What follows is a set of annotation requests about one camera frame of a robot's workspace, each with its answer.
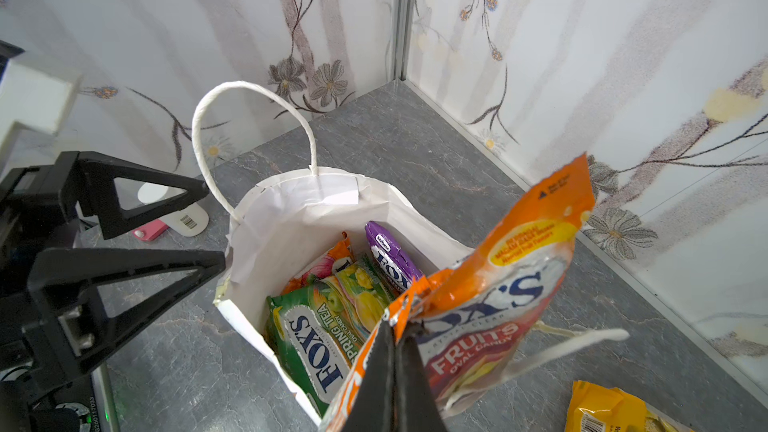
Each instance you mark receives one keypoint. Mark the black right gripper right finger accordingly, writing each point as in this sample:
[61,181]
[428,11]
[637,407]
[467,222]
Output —
[415,407]

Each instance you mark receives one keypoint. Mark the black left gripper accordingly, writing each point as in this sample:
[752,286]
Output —
[54,318]

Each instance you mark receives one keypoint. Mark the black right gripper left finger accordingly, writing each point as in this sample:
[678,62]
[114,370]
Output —
[373,408]

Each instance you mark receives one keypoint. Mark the yellow green Fox candy bag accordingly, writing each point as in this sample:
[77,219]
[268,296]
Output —
[317,331]

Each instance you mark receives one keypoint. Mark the orange chips pack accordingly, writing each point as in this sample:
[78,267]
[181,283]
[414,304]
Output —
[472,316]

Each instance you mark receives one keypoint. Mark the purple snack pack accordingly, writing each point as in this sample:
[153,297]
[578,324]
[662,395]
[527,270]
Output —
[397,266]

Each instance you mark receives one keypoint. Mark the orange snack pack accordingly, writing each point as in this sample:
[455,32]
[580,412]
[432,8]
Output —
[333,260]

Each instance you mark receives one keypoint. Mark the white cartoon paper bag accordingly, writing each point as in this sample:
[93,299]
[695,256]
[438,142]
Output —
[288,220]

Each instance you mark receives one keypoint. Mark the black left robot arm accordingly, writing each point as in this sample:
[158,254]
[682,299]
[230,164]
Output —
[86,404]

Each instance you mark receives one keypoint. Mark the yellow mango snack bag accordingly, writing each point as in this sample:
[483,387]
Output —
[594,408]

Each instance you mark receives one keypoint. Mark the pink small object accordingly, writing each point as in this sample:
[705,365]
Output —
[150,231]

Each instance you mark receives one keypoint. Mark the white barcode tag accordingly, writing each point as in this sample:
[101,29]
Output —
[188,222]

